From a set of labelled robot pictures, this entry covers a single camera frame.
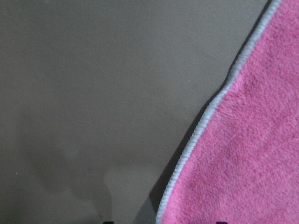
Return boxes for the pink grey towel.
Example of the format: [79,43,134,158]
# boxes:
[156,0,299,224]

